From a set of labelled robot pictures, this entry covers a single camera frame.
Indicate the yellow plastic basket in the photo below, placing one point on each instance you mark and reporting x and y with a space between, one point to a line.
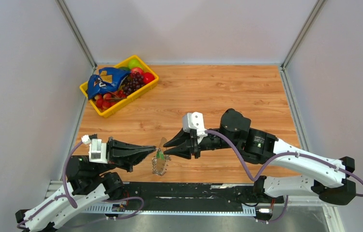
123 65

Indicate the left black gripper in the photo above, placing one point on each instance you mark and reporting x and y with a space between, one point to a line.
125 154

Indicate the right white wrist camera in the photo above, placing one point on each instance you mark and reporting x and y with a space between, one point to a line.
194 121

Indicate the blue chip bag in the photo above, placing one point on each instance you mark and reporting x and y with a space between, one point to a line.
109 79

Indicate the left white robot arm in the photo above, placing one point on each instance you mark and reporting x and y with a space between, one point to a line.
87 178

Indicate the red cherries pile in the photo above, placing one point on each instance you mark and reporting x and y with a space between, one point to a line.
105 101

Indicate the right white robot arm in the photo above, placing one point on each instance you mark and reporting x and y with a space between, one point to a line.
276 167

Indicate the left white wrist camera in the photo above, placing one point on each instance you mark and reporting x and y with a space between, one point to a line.
97 149

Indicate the green apple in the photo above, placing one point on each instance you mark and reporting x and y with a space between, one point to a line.
134 63

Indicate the red apple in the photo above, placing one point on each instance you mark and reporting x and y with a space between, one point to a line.
137 70

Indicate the purple grape bunch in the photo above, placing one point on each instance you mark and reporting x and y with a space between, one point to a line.
132 83

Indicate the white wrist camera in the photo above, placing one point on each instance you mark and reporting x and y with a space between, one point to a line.
194 121
97 149

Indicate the large keyring with small rings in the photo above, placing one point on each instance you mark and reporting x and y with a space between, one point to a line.
159 167

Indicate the red tomato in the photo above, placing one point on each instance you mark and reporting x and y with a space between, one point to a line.
148 77

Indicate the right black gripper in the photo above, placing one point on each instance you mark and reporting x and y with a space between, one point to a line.
184 151

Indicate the white slotted cable duct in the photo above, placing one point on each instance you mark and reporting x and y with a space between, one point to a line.
107 208

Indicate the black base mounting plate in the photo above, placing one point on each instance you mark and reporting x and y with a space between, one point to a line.
189 196

